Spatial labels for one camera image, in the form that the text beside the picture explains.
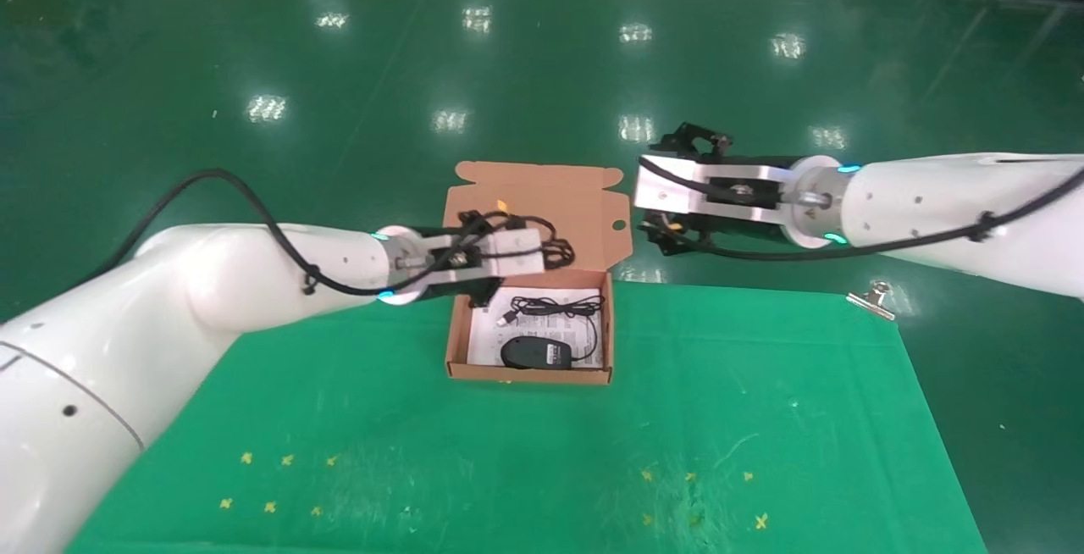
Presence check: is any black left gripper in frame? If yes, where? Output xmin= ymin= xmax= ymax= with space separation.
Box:
xmin=419 ymin=235 xmax=575 ymax=310

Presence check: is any white printed instruction sheet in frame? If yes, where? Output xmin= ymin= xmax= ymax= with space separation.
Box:
xmin=467 ymin=286 xmax=605 ymax=369

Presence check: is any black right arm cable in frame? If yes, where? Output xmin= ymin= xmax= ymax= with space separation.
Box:
xmin=636 ymin=155 xmax=1084 ymax=263

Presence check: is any black wired computer mouse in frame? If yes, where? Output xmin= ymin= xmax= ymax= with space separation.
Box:
xmin=499 ymin=293 xmax=607 ymax=372

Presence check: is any silver binder clip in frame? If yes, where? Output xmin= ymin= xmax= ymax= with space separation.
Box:
xmin=846 ymin=280 xmax=898 ymax=323

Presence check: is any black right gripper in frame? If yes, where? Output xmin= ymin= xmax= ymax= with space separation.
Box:
xmin=639 ymin=122 xmax=805 ymax=258

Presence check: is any green table cloth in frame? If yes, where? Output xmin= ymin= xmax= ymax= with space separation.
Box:
xmin=66 ymin=281 xmax=988 ymax=554

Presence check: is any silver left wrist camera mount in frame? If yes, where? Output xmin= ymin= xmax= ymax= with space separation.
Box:
xmin=434 ymin=228 xmax=545 ymax=277

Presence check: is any brown cardboard mailer box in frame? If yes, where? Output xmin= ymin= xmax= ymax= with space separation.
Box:
xmin=440 ymin=161 xmax=634 ymax=386

